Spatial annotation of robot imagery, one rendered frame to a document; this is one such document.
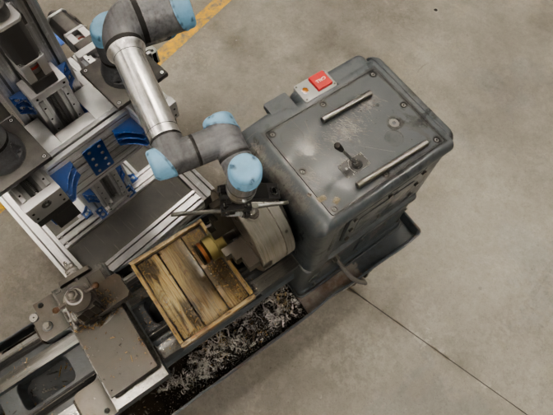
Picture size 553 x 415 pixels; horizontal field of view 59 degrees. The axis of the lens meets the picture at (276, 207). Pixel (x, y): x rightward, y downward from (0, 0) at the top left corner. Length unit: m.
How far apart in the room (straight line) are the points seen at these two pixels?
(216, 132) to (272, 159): 0.45
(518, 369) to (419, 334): 0.53
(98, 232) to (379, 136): 1.60
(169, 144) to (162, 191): 1.59
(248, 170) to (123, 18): 0.49
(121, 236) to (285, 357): 1.04
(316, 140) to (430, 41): 2.26
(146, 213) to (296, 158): 1.29
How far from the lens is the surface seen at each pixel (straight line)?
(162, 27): 1.31
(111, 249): 2.61
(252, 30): 3.57
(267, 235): 1.48
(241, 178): 1.05
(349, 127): 1.61
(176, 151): 1.09
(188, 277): 1.78
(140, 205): 2.67
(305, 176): 1.50
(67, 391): 1.83
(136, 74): 1.21
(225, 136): 1.10
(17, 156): 1.77
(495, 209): 3.15
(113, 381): 1.67
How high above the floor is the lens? 2.58
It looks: 66 degrees down
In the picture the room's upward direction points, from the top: 5 degrees clockwise
